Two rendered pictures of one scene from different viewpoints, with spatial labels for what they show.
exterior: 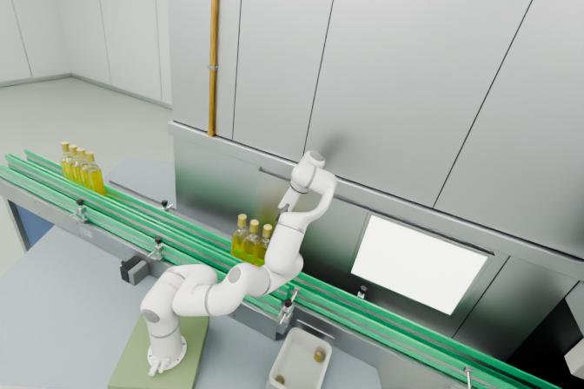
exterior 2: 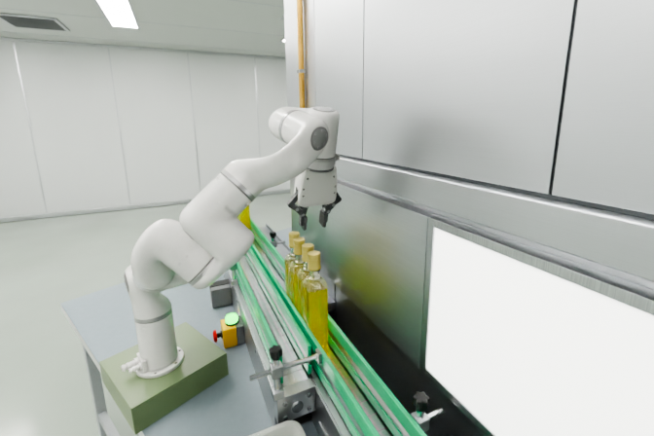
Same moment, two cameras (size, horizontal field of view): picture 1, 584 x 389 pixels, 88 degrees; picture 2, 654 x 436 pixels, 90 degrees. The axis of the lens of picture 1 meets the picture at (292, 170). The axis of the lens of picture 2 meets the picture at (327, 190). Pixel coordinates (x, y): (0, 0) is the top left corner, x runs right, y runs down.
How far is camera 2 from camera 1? 0.85 m
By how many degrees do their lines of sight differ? 47
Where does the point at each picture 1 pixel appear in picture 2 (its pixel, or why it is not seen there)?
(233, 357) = (215, 420)
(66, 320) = not seen: hidden behind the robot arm
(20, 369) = (95, 328)
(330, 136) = (381, 102)
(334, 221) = (391, 248)
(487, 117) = not seen: outside the picture
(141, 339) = not seen: hidden behind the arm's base
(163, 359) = (141, 359)
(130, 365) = (127, 357)
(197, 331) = (200, 360)
